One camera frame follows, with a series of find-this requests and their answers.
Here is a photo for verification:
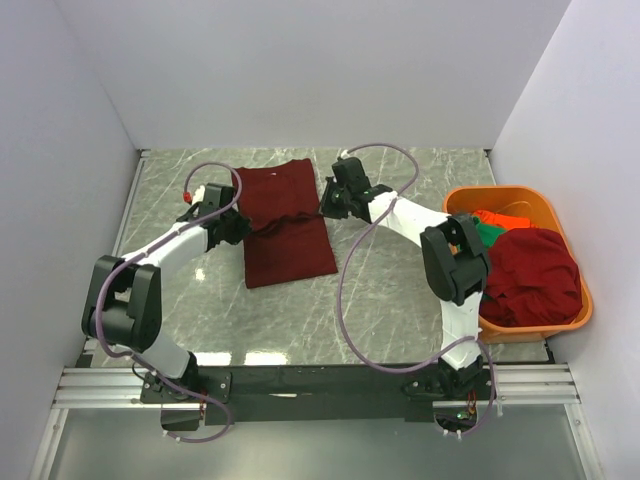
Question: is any dark red t-shirt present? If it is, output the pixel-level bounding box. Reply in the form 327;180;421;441
237;158;337;289

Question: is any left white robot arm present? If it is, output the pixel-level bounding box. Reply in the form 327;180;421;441
81;183;251;402

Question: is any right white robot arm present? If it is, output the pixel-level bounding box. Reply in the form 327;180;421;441
320;151;490;399

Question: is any green t-shirt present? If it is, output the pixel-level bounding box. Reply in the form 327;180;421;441
473;217;507;249

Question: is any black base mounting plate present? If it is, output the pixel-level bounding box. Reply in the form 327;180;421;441
140;362;495;430

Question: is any orange plastic basket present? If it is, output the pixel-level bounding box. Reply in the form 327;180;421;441
443;185;593;344

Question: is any red t-shirt in basket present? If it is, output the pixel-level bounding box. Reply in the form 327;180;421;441
480;228;583;328

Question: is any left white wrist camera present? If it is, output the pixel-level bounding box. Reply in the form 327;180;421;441
183;185;206;205

